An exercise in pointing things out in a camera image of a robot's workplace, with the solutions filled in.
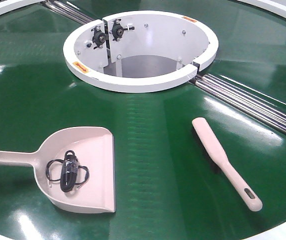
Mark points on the pink plastic dustpan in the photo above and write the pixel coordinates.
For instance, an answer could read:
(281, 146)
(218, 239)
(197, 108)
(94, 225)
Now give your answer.
(94, 148)

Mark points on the pink hand brush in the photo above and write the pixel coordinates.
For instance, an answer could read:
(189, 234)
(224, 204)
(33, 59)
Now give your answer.
(218, 155)

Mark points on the right steel conveyor rollers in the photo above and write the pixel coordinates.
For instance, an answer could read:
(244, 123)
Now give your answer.
(247, 102)

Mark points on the top-left steel conveyor rollers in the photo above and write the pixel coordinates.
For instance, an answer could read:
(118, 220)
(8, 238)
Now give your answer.
(68, 10)

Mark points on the orange warning sticker front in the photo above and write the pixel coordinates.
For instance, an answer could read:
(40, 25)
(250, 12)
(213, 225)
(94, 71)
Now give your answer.
(81, 67)

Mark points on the orange warning sticker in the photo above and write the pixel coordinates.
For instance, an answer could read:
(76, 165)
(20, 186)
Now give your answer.
(81, 67)
(189, 19)

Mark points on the orange warning sticker rear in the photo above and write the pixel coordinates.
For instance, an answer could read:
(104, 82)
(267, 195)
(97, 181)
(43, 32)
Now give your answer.
(189, 19)

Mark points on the white outer rim left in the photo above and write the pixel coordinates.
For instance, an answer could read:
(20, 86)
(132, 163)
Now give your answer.
(10, 5)

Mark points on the white rim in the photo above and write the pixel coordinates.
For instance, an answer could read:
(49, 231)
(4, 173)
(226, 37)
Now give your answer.
(268, 5)
(10, 5)

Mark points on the white outer rim right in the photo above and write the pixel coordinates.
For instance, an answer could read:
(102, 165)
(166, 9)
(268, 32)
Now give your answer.
(268, 5)

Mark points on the white central ring housing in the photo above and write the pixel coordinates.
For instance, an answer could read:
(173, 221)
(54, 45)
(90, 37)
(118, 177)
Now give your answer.
(192, 46)

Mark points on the left black bearing mount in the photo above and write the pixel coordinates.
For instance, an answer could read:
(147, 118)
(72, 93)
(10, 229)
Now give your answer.
(99, 37)

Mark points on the black bearing mount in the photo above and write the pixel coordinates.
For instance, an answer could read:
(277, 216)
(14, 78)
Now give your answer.
(99, 37)
(118, 30)

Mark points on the right black bearing mount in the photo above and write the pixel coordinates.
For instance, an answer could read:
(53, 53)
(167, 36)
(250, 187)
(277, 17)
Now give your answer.
(118, 30)

